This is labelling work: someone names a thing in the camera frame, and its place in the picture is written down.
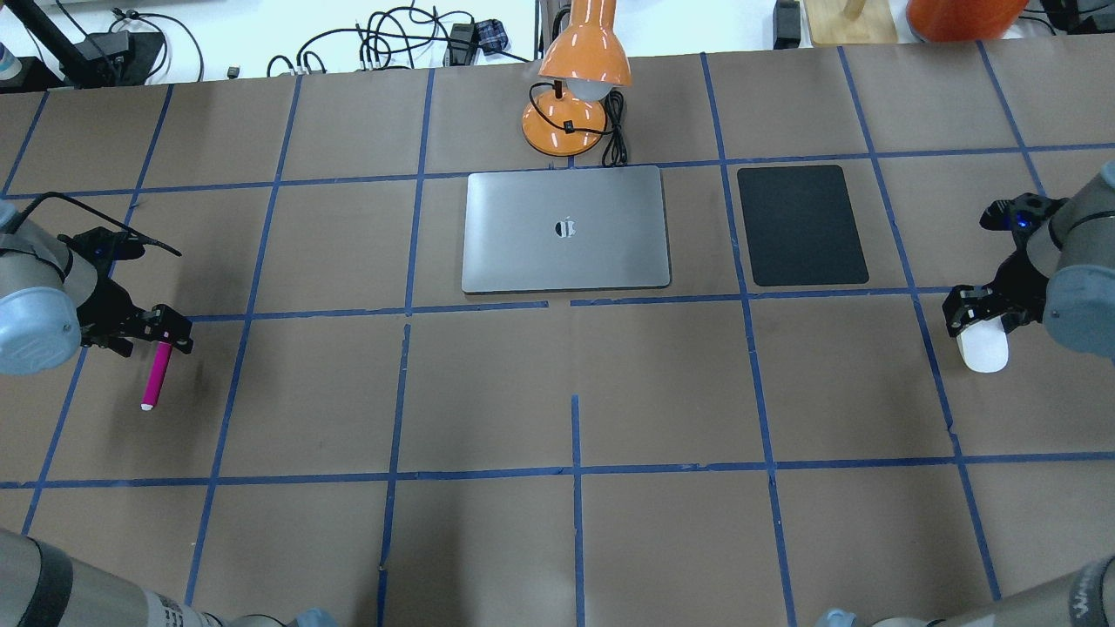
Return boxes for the pink highlighter pen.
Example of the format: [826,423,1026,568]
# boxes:
[140,341,172,412]

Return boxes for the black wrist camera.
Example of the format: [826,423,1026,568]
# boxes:
[979,193,1068,234]
[57,226,145,266]

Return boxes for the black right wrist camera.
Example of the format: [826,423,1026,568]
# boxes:
[979,193,1068,234]

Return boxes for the wooden stand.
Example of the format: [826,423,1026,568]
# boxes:
[801,1,899,47]

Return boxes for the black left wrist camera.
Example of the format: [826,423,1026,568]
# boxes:
[57,226,145,266]

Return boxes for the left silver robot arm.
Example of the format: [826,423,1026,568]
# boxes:
[1,193,281,626]

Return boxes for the black mousepad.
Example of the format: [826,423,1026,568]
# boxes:
[736,164,869,288]

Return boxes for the white computer mouse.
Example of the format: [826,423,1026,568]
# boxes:
[956,317,1009,374]

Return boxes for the orange desk lamp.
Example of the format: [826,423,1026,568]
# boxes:
[521,1,631,167]

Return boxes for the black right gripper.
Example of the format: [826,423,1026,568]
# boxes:
[946,247,1049,339]

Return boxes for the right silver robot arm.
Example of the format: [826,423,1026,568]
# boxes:
[935,162,1114,626]

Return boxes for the silver laptop notebook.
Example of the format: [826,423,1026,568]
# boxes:
[459,165,672,295]

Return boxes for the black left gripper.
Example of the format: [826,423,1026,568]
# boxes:
[77,253,194,358]

